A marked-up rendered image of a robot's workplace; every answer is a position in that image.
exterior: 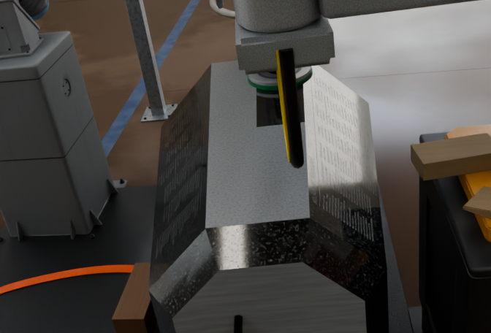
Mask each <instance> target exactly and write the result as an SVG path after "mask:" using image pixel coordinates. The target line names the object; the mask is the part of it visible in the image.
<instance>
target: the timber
mask: <svg viewBox="0 0 491 333"><path fill-rule="evenodd" d="M150 268H151V263H135V265H134V267H133V270H132V273H131V274H130V276H129V279H128V282H127V284H126V287H125V289H124V291H123V293H122V296H121V298H120V301H119V303H118V306H117V307H116V310H115V313H114V315H113V318H112V321H113V325H114V327H115V331H116V333H154V332H155V329H156V325H157V320H156V315H155V312H154V309H153V305H152V301H151V297H150V294H149V291H148V287H149V277H150Z"/></svg>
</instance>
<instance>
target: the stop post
mask: <svg viewBox="0 0 491 333"><path fill-rule="evenodd" d="M125 1H126V7H127V10H128V14H129V19H130V23H131V27H132V32H133V36H134V41H135V44H136V48H137V54H138V58H139V61H140V66H141V70H142V75H143V79H144V83H145V88H146V92H147V95H148V101H149V105H150V106H149V107H146V110H145V112H144V115H143V117H142V120H141V123H144V122H151V121H160V120H167V119H168V117H169V116H170V115H171V114H172V113H173V111H174V110H175V109H176V107H177V106H178V104H168V105H166V104H165V100H164V94H163V91H162V87H161V81H160V77H159V71H158V68H157V64H156V58H155V54H154V51H153V45H152V41H151V35H150V31H149V28H148V22H147V18H146V14H145V8H144V4H143V0H125Z"/></svg>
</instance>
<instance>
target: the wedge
mask: <svg viewBox="0 0 491 333"><path fill-rule="evenodd" d="M463 209H464V210H466V211H468V212H471V213H474V214H477V215H480V216H483V217H485V218H489V219H491V187H487V186H484V187H482V188H481V189H480V190H479V191H478V192H477V193H476V194H475V195H474V196H473V197H472V198H471V199H470V200H469V201H468V202H467V203H466V204H465V205H464V206H463Z"/></svg>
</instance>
